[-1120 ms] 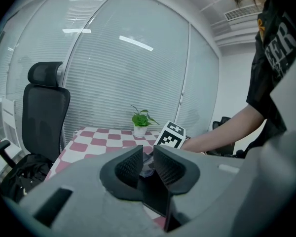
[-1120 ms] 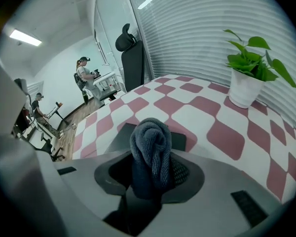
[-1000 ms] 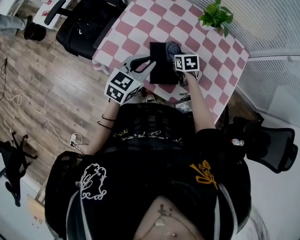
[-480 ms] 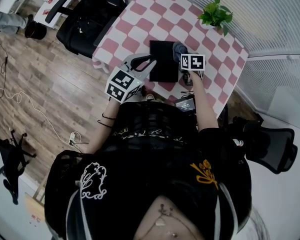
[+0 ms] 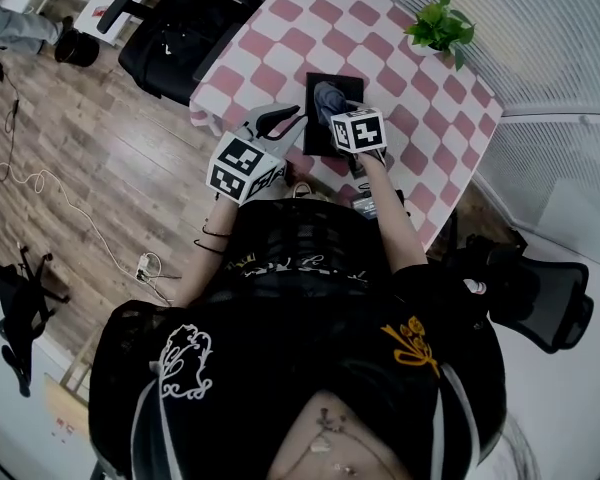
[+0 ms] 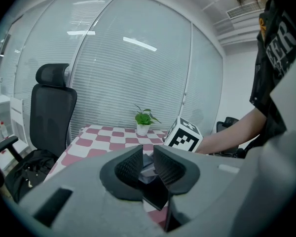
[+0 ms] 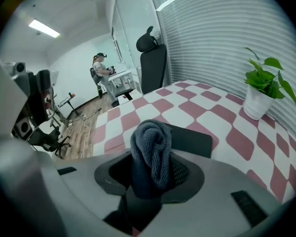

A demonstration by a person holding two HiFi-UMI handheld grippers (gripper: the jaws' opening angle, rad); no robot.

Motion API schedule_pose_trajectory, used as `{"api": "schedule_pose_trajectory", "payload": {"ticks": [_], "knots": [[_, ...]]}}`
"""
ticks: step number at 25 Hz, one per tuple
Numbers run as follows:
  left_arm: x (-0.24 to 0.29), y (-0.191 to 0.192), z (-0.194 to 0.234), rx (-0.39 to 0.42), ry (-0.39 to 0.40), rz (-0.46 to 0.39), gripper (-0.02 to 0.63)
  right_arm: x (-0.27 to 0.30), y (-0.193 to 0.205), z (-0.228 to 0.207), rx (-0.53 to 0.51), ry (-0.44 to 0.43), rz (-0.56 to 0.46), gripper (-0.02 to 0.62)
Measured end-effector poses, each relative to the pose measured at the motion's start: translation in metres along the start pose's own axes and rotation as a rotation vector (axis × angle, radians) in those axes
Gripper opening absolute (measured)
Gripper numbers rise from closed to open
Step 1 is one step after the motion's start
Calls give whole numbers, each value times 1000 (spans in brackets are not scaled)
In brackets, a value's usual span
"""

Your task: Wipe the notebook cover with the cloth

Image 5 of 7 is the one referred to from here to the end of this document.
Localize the person's right forearm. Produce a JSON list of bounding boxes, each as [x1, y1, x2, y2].
[[360, 155, 429, 274]]

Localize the light wooden board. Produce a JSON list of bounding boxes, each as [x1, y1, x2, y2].
[[42, 372, 91, 439]]

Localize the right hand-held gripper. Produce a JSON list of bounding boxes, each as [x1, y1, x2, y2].
[[329, 106, 389, 178]]

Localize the black padded office chair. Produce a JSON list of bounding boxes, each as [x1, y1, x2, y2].
[[95, 0, 261, 107]]

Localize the black mesh office chair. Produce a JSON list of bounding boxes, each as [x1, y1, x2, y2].
[[427, 207, 595, 354]]

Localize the grey cloth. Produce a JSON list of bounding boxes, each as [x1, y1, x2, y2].
[[312, 81, 351, 129]]

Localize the person's left forearm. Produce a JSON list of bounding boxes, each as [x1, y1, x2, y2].
[[172, 196, 239, 309]]

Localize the small white table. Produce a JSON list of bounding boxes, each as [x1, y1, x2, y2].
[[73, 0, 161, 47]]

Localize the black wrist bands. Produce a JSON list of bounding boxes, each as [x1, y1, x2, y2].
[[193, 220, 231, 255]]

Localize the black chair base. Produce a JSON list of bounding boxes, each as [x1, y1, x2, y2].
[[0, 247, 71, 399]]

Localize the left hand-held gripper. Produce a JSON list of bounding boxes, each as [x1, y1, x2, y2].
[[206, 103, 309, 205]]

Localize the silver necklace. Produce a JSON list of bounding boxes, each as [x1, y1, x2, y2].
[[309, 406, 362, 474]]

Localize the pink white checkered tablecloth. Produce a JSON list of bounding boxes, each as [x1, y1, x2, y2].
[[188, 0, 505, 252]]

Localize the white floor cable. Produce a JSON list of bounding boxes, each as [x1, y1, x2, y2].
[[0, 162, 146, 274]]

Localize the black waste bin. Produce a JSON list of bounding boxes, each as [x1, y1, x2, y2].
[[53, 28, 101, 68]]

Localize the person's black embroidered shirt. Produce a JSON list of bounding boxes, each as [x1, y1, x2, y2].
[[87, 198, 509, 480]]

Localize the green potted plant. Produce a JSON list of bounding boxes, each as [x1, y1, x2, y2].
[[403, 0, 477, 72]]

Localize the dark badge card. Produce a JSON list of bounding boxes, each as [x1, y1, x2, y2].
[[350, 195, 379, 219]]

